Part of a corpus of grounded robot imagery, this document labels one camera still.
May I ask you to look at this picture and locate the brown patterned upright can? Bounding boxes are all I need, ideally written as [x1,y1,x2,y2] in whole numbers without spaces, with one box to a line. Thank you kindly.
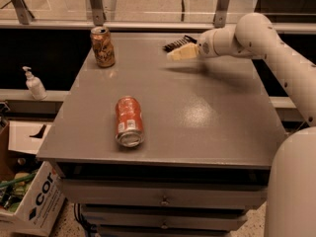
[90,27,116,68]

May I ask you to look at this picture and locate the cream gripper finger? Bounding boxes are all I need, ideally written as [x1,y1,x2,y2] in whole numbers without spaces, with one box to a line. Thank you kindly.
[167,42,198,61]

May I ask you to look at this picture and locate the white pump bottle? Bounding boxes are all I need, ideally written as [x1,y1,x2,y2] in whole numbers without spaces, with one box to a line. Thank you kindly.
[23,66,47,100]

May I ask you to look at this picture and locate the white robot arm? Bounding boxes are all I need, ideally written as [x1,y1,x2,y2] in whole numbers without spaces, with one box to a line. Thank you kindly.
[164,13,316,237]

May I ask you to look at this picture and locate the orange soda can lying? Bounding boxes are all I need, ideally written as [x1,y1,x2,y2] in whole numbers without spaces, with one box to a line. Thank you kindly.
[116,96,144,147]

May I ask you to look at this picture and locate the brown cardboard box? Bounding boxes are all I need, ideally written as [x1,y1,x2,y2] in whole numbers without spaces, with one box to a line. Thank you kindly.
[0,122,18,181]

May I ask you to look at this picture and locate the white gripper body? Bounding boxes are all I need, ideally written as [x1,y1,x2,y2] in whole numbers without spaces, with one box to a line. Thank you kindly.
[197,28,227,58]

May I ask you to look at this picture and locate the white cardboard box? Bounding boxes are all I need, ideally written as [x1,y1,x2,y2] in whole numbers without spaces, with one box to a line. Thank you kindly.
[0,162,65,237]

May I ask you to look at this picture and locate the grey drawer cabinet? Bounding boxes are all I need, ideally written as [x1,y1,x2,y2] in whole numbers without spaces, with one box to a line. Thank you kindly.
[39,33,284,237]

